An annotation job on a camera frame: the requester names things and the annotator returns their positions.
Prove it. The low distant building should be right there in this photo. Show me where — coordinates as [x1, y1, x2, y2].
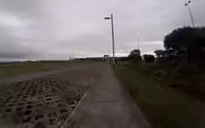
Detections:
[68, 54, 110, 62]

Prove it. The small dark tree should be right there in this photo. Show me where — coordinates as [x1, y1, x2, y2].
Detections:
[142, 53, 156, 64]
[128, 48, 143, 63]

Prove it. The grey concrete path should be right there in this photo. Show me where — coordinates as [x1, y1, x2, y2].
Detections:
[65, 61, 153, 128]

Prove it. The grey dirt road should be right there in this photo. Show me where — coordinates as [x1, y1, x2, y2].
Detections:
[0, 63, 104, 89]

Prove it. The grass verge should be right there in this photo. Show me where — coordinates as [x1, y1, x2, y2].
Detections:
[111, 59, 205, 128]

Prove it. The grid paver ground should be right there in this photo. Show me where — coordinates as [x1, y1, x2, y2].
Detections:
[0, 77, 91, 128]

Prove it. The flat grass field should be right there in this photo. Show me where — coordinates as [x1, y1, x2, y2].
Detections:
[0, 59, 104, 80]

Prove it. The large dark tree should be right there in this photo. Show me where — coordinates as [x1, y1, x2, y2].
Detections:
[154, 26, 205, 69]

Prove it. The pale street lamp post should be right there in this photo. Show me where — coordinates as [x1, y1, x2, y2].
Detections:
[104, 13, 117, 66]

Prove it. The tall leaning lamp post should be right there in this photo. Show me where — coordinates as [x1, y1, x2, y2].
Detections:
[184, 0, 196, 30]

